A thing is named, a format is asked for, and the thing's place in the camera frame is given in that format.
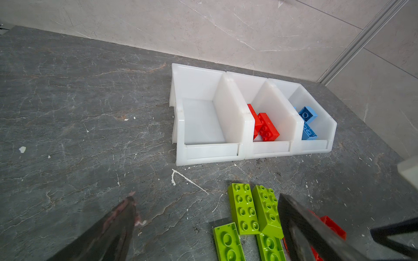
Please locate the green lego brick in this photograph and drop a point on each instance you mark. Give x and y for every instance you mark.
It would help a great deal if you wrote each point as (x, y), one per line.
(270, 248)
(243, 209)
(266, 205)
(228, 244)

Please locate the green lego brick bottom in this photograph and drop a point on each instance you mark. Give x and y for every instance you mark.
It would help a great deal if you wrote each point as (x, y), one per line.
(270, 248)

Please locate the white left storage bin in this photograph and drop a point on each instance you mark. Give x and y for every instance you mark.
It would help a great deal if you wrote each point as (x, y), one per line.
(211, 120)

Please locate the red double lego brick top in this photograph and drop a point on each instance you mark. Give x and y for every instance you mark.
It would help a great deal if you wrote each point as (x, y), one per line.
(268, 132)

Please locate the white middle storage bin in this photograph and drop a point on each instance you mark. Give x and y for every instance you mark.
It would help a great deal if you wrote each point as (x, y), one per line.
(265, 97)

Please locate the white right storage bin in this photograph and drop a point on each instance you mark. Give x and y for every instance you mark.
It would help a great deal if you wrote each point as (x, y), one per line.
(324, 125)

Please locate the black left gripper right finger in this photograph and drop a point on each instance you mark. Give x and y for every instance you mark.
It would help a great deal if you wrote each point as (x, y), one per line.
(303, 232)

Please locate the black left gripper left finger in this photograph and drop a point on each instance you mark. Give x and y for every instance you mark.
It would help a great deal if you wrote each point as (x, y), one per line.
(106, 240)

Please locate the blue lego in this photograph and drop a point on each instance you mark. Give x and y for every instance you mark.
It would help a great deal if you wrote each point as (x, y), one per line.
(308, 133)

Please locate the blue lego brick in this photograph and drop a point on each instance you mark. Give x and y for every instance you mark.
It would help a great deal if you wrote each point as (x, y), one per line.
(308, 115)

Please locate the red arch lego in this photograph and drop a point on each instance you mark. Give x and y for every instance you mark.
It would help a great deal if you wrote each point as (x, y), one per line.
(316, 255)

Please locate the white storage bin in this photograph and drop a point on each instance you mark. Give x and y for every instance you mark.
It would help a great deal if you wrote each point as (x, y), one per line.
(324, 125)
(265, 97)
(211, 120)

